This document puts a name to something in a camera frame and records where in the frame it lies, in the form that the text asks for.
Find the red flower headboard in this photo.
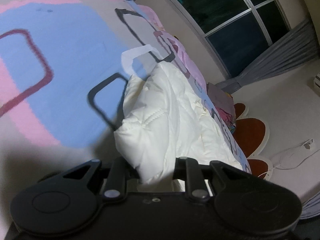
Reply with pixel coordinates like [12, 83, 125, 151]
[233, 102, 273, 180]

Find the window with white frame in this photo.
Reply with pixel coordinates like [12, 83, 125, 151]
[167, 0, 290, 78]

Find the grey curtain right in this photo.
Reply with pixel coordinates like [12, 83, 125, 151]
[216, 18, 319, 94]

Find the white wall charger plug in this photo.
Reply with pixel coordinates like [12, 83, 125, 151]
[303, 138, 315, 150]

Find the patterned bed sheet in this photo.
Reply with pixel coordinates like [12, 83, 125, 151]
[1, 0, 249, 239]

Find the stack of folded clothes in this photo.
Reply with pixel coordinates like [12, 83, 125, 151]
[207, 82, 236, 134]

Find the white padded jacket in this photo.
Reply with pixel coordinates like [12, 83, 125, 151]
[114, 62, 241, 192]

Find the white charger cable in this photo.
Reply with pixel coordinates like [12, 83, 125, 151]
[257, 139, 313, 178]

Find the pink blanket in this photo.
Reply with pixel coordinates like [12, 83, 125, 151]
[138, 5, 207, 92]

